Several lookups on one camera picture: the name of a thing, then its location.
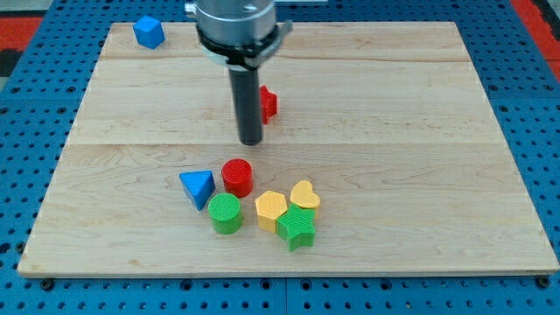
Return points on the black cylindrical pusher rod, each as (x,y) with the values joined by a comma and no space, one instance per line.
(247,105)

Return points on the red star block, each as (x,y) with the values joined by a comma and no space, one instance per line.
(268,104)

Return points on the blue cube block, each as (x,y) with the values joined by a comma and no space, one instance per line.
(149,32)

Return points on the green star block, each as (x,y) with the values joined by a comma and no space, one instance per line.
(296,227)

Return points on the red cylinder block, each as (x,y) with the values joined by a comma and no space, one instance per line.
(237,176)

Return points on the blue triangle block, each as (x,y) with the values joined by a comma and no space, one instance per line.
(198,186)

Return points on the yellow heart block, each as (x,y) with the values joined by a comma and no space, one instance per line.
(302,194)

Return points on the yellow hexagon block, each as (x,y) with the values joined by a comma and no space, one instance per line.
(269,207)

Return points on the green cylinder block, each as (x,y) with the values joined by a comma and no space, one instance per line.
(225,212)

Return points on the light wooden board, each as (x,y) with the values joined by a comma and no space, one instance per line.
(388,121)

